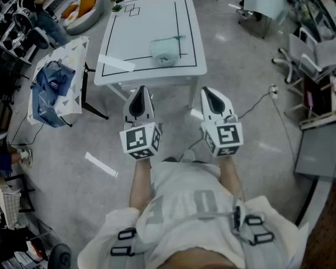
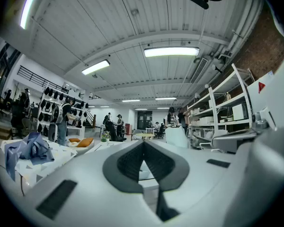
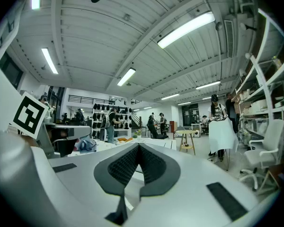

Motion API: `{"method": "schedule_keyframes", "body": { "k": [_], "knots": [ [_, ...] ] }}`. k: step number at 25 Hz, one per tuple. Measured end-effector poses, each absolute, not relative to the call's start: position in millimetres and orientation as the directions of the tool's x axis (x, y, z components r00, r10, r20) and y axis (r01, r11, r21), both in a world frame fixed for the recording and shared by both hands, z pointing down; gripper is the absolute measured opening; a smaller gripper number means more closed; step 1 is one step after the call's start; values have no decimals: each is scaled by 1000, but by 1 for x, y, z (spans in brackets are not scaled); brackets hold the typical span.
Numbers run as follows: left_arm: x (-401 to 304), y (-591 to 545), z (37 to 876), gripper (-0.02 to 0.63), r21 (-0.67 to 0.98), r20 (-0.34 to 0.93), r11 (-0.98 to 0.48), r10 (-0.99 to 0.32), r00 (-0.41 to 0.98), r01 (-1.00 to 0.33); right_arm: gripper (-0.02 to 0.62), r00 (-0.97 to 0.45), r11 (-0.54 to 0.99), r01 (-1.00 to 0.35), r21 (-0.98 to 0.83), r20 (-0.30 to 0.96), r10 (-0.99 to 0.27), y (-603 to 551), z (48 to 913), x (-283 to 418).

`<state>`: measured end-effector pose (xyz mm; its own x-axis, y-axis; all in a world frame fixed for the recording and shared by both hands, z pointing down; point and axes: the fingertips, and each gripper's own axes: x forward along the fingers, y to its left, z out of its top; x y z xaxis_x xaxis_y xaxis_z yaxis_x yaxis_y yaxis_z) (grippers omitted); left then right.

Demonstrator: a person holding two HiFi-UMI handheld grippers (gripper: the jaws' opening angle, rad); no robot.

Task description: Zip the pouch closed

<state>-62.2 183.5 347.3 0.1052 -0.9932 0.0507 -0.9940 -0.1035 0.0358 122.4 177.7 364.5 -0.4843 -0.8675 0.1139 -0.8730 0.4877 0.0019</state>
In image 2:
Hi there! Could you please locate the white fabric sheet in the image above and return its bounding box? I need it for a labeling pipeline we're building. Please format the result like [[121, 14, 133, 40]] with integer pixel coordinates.
[[165, 125, 191, 149]]

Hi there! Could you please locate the round wooden table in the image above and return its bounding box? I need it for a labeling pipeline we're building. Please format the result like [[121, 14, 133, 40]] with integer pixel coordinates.
[[135, 132, 156, 140]]

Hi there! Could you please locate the long ceiling light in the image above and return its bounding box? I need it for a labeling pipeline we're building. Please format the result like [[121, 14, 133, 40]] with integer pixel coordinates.
[[19, 0, 41, 30], [143, 46, 201, 58], [81, 59, 111, 76]]

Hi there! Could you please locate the white office chair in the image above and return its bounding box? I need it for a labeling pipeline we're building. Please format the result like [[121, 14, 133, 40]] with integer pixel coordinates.
[[198, 128, 258, 154]]

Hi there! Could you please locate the white box red triangle sticker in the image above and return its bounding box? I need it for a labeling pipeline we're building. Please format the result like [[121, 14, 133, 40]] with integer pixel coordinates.
[[247, 53, 284, 130]]

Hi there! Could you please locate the ceiling air vent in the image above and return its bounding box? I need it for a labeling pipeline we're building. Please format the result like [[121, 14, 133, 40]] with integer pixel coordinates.
[[189, 57, 209, 84]]

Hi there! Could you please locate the black office chair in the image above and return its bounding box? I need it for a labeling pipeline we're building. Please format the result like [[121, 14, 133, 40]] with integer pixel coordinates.
[[105, 122, 127, 142]]

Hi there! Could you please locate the black balcony railing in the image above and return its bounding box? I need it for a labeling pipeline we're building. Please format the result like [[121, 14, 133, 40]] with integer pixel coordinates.
[[17, 65, 71, 93]]

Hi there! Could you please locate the green potted plant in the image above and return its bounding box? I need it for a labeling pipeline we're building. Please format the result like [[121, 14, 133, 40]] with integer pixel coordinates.
[[100, 131, 111, 143]]

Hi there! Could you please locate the black staircase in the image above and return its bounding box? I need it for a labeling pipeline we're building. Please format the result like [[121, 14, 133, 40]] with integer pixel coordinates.
[[85, 109, 97, 129]]

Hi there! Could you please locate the white metal shelving rack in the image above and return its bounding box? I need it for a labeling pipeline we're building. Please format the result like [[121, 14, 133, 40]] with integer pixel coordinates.
[[186, 63, 255, 151]]

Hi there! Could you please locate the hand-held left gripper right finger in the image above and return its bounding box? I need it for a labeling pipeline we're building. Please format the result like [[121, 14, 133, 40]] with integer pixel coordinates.
[[143, 140, 249, 227]]

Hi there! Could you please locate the patterned bin with blue cloth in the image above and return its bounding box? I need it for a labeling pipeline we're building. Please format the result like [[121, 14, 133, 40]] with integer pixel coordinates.
[[0, 140, 78, 189]]

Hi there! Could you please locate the crumpled blue cloth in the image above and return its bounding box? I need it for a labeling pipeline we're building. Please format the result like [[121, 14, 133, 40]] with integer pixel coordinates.
[[4, 132, 55, 182]]

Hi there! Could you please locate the hat display rack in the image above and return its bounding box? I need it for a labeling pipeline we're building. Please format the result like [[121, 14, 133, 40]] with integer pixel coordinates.
[[36, 83, 89, 138]]

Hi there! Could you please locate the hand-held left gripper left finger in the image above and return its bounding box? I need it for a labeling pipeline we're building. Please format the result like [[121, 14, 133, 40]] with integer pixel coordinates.
[[21, 140, 164, 227]]

